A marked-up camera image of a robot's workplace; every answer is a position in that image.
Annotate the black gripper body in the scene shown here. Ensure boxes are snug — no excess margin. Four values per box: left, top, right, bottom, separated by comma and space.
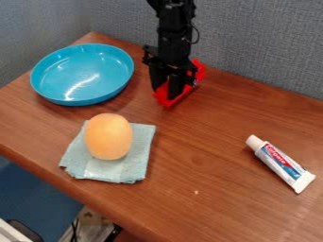
143, 0, 198, 70

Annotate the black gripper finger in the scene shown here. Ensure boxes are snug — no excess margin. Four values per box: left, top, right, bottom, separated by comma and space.
150, 62, 169, 91
169, 69, 189, 100

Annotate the red rectangular block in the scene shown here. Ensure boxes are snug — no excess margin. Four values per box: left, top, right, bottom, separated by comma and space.
150, 58, 206, 107

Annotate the blue plastic plate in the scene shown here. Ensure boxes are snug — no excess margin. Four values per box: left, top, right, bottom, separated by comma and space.
31, 43, 134, 106

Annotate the orange egg-shaped object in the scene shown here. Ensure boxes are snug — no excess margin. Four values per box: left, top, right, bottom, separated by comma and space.
85, 113, 133, 160

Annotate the light blue folded cloth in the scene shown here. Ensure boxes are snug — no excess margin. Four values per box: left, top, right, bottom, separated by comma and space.
59, 122, 157, 183

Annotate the white toothpaste tube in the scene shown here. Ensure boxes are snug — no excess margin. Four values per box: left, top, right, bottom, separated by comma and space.
246, 135, 316, 194

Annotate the black cable under table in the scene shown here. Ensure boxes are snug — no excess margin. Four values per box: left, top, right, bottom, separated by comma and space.
69, 218, 82, 242

